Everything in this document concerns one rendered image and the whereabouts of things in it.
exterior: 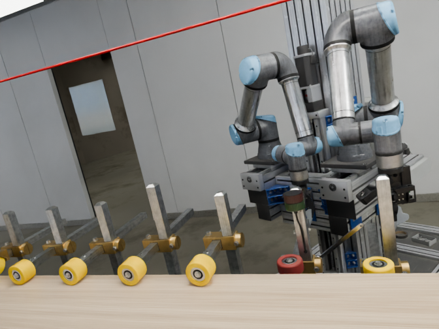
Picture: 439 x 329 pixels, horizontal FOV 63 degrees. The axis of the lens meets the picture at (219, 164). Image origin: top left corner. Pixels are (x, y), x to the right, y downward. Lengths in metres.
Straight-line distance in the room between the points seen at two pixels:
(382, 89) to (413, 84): 2.19
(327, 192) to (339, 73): 0.52
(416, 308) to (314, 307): 0.22
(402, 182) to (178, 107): 3.18
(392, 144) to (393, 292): 0.41
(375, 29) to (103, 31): 3.56
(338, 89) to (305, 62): 0.54
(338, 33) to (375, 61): 0.19
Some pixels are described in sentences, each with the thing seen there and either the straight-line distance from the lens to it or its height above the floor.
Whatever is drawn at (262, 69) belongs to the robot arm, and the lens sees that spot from 1.56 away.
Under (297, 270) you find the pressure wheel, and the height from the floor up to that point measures 0.89.
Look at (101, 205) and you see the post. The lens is 1.44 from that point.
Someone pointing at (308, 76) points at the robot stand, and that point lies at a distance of 1.81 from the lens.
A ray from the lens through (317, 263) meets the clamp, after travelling 1.21.
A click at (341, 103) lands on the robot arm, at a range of 1.28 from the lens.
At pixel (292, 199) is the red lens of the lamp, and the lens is 1.06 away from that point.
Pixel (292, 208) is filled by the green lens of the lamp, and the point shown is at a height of 1.08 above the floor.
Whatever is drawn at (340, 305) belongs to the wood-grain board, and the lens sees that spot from 0.97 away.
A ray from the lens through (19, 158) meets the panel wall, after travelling 5.74.
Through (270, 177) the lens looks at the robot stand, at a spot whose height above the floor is 0.95.
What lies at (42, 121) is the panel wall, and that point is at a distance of 5.27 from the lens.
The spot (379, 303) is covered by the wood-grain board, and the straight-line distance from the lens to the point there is 0.97.
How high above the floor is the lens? 1.46
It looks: 12 degrees down
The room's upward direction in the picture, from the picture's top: 12 degrees counter-clockwise
